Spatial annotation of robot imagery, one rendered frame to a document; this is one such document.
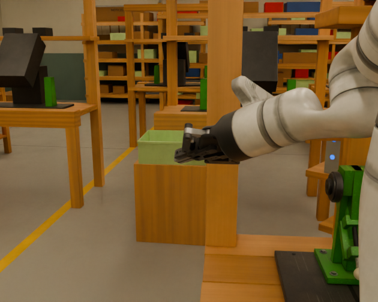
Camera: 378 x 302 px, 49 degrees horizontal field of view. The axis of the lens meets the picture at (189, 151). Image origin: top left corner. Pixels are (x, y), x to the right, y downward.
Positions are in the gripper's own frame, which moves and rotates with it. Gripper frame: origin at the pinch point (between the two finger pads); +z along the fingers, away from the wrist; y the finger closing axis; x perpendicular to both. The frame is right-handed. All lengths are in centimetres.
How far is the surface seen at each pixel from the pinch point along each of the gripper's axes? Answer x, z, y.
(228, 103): 29.7, 17.0, 27.4
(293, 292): -16.4, 8.3, 44.1
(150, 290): -5, 162, 120
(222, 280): -14.3, 24.9, 37.7
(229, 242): -2, 33, 48
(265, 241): 0, 28, 59
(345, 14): 40, -17, 28
